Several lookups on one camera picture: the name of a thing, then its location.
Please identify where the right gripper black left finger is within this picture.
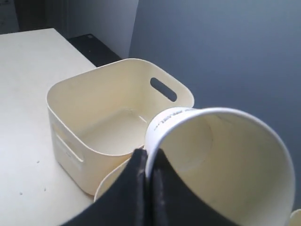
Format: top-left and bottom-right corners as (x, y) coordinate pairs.
(63, 149), (148, 226)

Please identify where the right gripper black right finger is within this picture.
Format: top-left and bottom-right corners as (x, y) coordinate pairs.
(150, 149), (230, 226)

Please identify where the white paper cup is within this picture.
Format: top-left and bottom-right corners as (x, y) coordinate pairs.
(144, 107), (295, 226)

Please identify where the middle cream plastic bin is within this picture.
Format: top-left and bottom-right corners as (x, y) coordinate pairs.
(94, 158), (130, 202)

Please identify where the cream plastic bin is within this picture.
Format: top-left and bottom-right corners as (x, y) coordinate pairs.
(94, 158), (130, 202)
(47, 58), (194, 195)
(288, 209), (301, 226)

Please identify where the left cream plastic bin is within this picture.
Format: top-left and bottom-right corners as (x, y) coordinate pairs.
(47, 58), (194, 195)

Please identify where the right cream plastic bin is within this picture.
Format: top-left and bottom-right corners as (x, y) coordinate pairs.
(288, 209), (301, 226)

